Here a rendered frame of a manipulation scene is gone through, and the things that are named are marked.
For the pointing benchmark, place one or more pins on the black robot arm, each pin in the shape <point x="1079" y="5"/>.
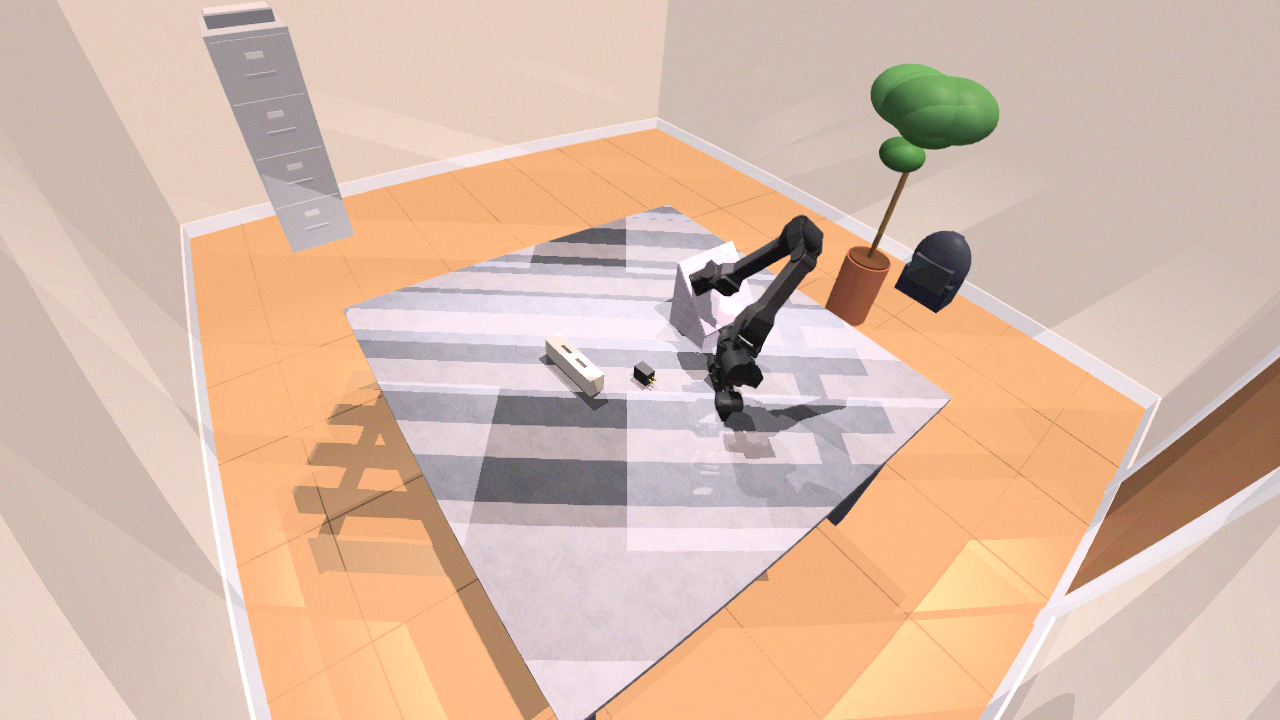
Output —
<point x="802" y="239"/>

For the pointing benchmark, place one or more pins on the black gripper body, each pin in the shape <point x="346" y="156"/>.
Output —
<point x="729" y="400"/>

